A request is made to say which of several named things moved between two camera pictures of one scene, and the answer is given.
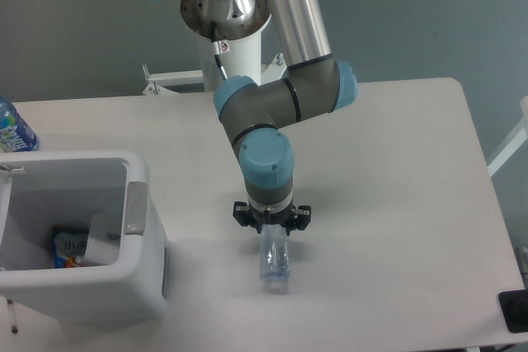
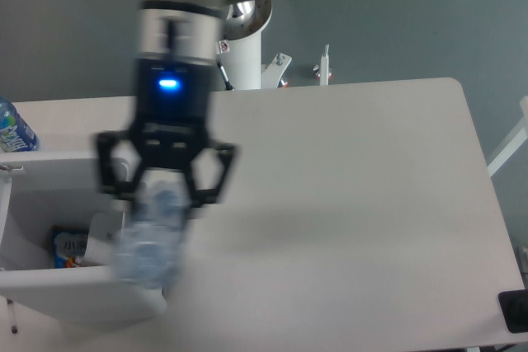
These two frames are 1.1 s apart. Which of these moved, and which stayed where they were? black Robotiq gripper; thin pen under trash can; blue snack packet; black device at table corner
Moved: black Robotiq gripper
Stayed: thin pen under trash can; blue snack packet; black device at table corner
